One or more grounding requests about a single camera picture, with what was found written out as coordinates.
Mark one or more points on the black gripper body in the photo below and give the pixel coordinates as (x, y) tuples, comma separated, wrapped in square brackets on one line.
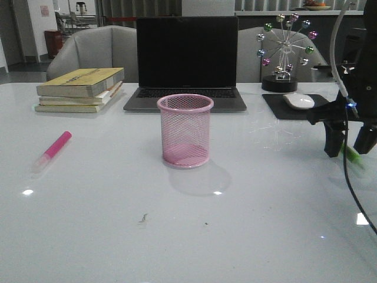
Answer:
[(355, 102)]

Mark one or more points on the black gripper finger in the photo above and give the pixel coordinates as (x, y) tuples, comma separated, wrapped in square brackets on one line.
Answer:
[(334, 132), (366, 139)]

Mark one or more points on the green highlighter pen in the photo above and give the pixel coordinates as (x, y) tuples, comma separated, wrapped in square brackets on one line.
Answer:
[(352, 157)]

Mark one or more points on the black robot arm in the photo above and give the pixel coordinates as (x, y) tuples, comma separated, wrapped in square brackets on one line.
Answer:
[(368, 50)]

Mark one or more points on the pink mesh pen holder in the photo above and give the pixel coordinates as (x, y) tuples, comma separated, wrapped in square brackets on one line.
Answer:
[(185, 129)]

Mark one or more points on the white computer mouse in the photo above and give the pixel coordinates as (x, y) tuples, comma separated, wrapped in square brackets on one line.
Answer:
[(299, 101)]

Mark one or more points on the black mouse pad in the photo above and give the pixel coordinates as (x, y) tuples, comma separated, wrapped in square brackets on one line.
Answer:
[(283, 112)]

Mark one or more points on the ferris wheel desk ornament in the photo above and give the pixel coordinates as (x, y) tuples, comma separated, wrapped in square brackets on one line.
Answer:
[(283, 50)]

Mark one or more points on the fruit bowl on counter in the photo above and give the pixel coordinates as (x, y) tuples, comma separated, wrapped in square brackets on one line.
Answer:
[(313, 5)]

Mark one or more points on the right grey armchair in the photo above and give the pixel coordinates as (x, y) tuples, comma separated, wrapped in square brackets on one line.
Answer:
[(249, 68)]

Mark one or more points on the grey armchair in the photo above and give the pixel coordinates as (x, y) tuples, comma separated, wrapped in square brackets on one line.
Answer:
[(103, 47), (249, 68)]

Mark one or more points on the grey laptop black screen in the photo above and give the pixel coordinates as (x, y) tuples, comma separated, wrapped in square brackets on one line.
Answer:
[(193, 55)]

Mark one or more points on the middle white book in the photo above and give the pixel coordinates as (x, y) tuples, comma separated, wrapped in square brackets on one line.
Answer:
[(98, 100)]

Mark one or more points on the left grey armchair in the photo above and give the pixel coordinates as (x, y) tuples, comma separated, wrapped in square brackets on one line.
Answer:
[(103, 47)]

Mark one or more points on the bottom pale book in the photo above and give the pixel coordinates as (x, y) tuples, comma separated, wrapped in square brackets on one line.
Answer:
[(68, 109)]

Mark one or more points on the top yellow book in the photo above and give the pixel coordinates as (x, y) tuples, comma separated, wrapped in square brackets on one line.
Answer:
[(85, 82)]

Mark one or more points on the pink highlighter pen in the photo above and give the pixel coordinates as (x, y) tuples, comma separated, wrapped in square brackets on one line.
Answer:
[(41, 163)]

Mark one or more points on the red trash bin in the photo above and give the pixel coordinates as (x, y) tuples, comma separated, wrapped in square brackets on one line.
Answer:
[(53, 40)]

